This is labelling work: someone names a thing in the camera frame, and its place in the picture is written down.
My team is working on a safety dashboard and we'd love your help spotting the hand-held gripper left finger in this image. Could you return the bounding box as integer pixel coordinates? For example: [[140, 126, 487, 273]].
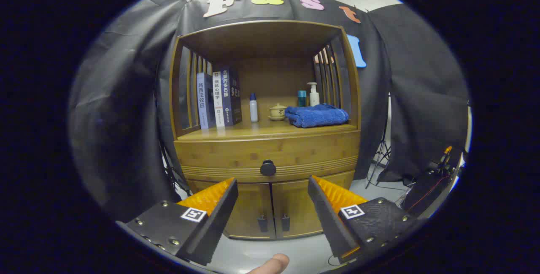
[[124, 177, 239, 267]]

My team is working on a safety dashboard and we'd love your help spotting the dark navy book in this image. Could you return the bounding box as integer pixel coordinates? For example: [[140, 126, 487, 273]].
[[220, 67, 243, 127]]

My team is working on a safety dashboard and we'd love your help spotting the black light stand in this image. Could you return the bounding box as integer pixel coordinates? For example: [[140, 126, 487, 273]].
[[158, 139, 190, 198], [365, 97, 393, 189]]

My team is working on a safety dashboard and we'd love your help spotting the black equipment case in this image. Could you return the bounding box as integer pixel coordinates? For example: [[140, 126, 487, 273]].
[[401, 145, 464, 217]]

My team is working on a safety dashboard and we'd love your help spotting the white pump bottle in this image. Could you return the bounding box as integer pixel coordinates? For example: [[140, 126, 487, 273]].
[[307, 82, 320, 107]]

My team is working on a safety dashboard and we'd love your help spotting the beige lidded teacup with saucer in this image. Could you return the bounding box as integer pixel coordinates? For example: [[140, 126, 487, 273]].
[[268, 103, 288, 121]]

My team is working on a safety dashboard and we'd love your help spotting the wooden cabinet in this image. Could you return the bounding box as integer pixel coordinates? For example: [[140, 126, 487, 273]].
[[169, 20, 362, 241]]

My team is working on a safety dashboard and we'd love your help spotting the light blue book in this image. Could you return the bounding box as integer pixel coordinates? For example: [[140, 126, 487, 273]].
[[196, 72, 216, 130]]

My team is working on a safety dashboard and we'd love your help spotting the wooden cabinet door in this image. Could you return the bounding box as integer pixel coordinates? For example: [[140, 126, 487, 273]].
[[270, 171, 356, 239], [188, 181, 277, 240]]

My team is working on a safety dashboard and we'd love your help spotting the white bottle with blue cap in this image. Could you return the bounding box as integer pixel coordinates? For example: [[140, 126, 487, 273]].
[[249, 93, 259, 123]]

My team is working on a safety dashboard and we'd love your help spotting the wooden countertop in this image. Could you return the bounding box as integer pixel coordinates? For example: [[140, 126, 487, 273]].
[[177, 120, 359, 141]]

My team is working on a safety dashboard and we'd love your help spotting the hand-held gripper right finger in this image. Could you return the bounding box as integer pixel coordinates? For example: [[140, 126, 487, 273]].
[[307, 175, 426, 265]]

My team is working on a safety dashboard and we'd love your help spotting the wooden drawer with black knob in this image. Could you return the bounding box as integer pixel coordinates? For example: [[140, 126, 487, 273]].
[[174, 130, 361, 183]]

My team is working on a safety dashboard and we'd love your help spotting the blue folded towel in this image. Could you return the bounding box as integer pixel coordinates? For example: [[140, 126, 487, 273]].
[[285, 103, 349, 128]]

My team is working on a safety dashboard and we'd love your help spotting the white spine book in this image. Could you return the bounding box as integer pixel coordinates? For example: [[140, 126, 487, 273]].
[[212, 71, 226, 128]]

